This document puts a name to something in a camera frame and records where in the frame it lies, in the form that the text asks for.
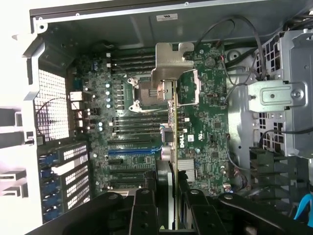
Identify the silver chipset heatsink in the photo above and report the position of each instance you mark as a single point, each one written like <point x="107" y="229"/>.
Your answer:
<point x="189" y="166"/>

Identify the black RAM slot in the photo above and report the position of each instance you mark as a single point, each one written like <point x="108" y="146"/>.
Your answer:
<point x="134" y="129"/>
<point x="133" y="52"/>
<point x="134" y="133"/>
<point x="134" y="119"/>
<point x="133" y="65"/>
<point x="134" y="124"/>
<point x="133" y="59"/>
<point x="133" y="71"/>

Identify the black open PC case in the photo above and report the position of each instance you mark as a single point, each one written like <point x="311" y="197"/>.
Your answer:
<point x="110" y="29"/>

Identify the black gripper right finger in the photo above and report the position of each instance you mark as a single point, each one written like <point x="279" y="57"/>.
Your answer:
<point x="203" y="215"/>

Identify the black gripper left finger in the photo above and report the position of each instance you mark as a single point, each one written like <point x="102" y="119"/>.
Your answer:
<point x="144" y="213"/>

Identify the silver metal drive cage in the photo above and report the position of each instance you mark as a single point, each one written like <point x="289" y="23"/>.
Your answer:
<point x="276" y="95"/>

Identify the black short expansion slot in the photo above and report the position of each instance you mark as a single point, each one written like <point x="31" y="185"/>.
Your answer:
<point x="116" y="162"/>

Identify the round coin cell battery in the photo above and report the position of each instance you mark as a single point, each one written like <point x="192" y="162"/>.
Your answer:
<point x="210" y="62"/>

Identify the metal socket cover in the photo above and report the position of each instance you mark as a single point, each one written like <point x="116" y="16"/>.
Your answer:
<point x="195" y="85"/>

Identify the blue expansion slot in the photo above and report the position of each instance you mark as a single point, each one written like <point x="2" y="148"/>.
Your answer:
<point x="129" y="152"/>

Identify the thin metal locking lever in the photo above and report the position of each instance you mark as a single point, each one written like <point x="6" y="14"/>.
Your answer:
<point x="122" y="69"/>

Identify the white expansion slot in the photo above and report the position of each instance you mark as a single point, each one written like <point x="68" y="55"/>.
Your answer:
<point x="123" y="191"/>

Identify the green Dell motherboard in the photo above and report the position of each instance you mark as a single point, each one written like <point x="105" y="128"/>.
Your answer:
<point x="210" y="117"/>

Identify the CPU socket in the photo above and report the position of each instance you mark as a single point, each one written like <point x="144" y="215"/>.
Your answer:
<point x="144" y="93"/>

